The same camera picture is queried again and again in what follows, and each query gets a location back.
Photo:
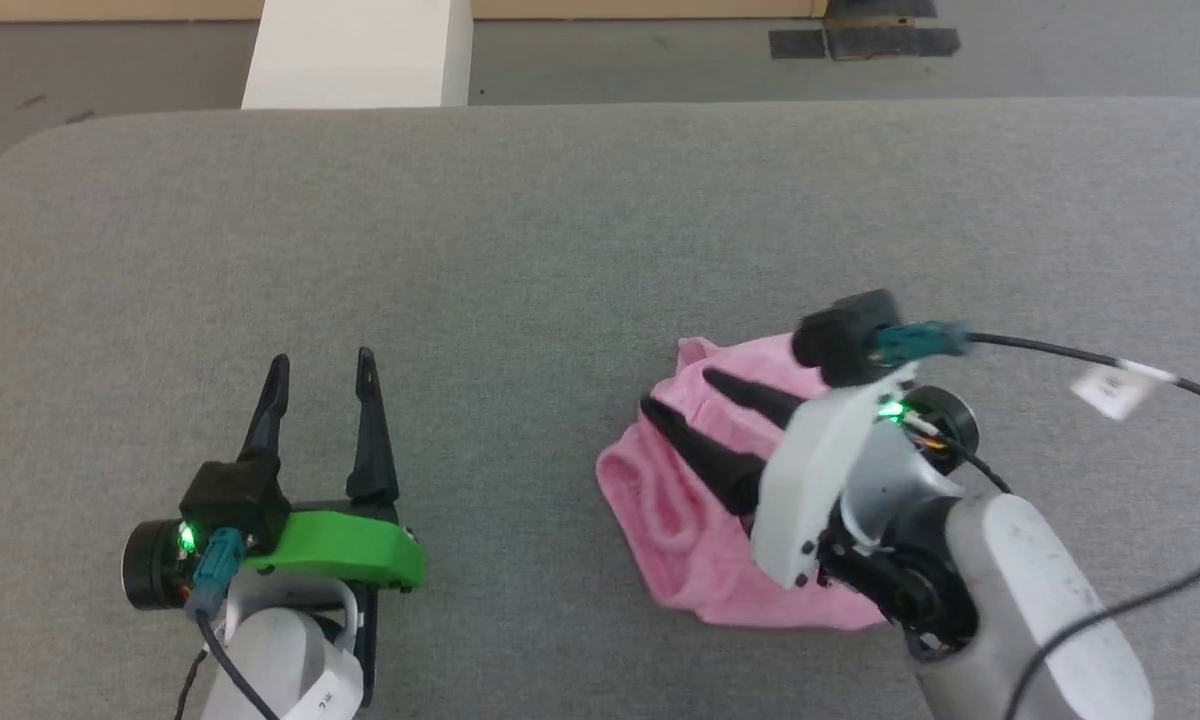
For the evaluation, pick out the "small black floor tape patch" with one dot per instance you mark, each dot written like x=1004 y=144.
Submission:
x=798 y=43

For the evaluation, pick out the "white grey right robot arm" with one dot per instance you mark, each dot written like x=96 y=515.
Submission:
x=1020 y=600

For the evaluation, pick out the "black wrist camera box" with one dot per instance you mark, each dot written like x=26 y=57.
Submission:
x=845 y=338
x=235 y=500

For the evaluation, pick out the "white rectangular box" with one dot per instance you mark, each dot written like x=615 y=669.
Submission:
x=360 y=55

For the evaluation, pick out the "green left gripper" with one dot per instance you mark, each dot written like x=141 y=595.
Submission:
x=345 y=550

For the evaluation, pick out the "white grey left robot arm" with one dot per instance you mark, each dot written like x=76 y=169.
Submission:
x=270 y=660

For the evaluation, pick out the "grey fabric sofa cushion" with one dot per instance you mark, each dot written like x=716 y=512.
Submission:
x=600 y=250

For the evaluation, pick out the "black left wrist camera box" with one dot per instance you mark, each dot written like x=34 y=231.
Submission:
x=235 y=500

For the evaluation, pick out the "black floor mat under foot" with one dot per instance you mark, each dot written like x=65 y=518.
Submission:
x=880 y=8

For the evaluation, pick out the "pink cloth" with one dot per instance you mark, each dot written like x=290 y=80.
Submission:
x=680 y=510

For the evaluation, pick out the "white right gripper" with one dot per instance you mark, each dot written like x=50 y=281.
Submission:
x=820 y=480

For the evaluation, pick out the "lemon print tile partition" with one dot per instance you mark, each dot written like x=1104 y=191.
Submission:
x=560 y=8

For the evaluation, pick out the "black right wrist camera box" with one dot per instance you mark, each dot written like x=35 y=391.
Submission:
x=845 y=338

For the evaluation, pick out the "wide black floor tape patch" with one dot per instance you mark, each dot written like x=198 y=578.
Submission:
x=892 y=42

